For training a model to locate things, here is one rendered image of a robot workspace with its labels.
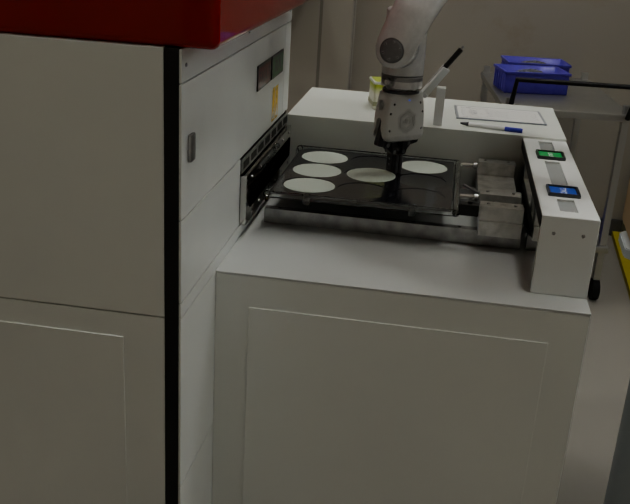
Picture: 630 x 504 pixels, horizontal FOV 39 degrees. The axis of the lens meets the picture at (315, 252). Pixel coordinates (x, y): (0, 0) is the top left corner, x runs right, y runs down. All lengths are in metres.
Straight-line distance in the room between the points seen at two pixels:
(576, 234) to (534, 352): 0.21
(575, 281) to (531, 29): 2.90
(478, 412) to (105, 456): 0.63
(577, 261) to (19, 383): 0.93
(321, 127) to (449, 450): 0.82
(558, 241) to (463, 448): 0.40
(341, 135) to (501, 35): 2.39
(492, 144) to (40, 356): 1.09
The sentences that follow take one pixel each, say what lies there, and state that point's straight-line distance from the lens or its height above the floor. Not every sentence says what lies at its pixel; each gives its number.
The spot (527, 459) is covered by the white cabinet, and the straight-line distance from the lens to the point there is 1.63.
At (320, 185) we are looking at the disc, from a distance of 1.74.
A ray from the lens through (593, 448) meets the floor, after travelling 2.75.
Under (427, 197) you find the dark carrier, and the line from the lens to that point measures 1.73.
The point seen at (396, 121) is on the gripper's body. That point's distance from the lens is 1.81.
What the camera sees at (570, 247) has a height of 0.91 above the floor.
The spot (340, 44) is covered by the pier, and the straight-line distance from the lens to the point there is 4.34.
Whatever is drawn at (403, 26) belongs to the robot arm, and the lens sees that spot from 1.71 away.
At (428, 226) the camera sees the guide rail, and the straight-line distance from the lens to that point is 1.73.
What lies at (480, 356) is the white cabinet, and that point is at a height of 0.72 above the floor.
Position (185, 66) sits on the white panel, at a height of 1.19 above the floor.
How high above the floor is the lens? 1.40
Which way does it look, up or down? 21 degrees down
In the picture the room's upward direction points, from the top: 4 degrees clockwise
